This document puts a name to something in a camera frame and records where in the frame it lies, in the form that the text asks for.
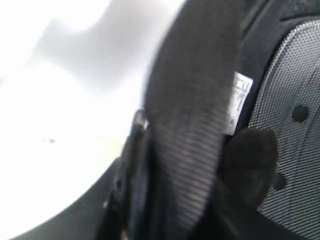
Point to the black helmet with visor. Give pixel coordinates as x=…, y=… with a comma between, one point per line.
x=160, y=120

